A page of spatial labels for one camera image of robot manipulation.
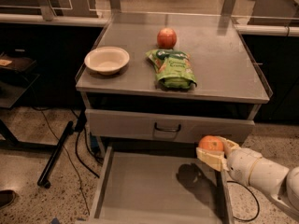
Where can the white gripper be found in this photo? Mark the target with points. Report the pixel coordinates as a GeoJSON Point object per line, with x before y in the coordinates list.
{"type": "Point", "coordinates": [243, 163]}

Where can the orange fruit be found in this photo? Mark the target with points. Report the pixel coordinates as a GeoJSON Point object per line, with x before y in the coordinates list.
{"type": "Point", "coordinates": [210, 142]}

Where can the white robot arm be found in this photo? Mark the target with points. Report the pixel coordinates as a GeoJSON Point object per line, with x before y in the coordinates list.
{"type": "Point", "coordinates": [279, 184]}

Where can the closed top drawer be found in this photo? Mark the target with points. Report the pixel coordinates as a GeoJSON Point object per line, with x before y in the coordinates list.
{"type": "Point", "coordinates": [136, 125]}

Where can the open middle drawer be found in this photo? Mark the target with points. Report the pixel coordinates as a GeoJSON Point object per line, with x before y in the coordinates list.
{"type": "Point", "coordinates": [140, 188]}

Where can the green snack bag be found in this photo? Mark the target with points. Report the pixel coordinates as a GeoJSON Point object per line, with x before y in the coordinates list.
{"type": "Point", "coordinates": [173, 68]}

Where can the red apple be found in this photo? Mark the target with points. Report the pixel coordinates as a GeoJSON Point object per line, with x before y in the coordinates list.
{"type": "Point", "coordinates": [166, 38]}

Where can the white bowl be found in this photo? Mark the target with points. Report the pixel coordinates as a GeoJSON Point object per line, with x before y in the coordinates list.
{"type": "Point", "coordinates": [107, 60]}

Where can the black stand leg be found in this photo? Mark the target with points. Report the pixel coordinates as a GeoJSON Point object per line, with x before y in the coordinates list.
{"type": "Point", "coordinates": [43, 180]}

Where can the dark side table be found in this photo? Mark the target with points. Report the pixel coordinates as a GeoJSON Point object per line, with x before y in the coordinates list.
{"type": "Point", "coordinates": [15, 79]}

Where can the dark shoe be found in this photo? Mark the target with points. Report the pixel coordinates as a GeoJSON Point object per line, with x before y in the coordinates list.
{"type": "Point", "coordinates": [7, 197]}

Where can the black drawer handle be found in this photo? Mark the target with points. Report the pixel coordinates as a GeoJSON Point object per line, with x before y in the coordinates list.
{"type": "Point", "coordinates": [167, 130]}

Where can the grey rail barrier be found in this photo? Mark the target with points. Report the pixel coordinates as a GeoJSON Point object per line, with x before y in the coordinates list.
{"type": "Point", "coordinates": [251, 17]}

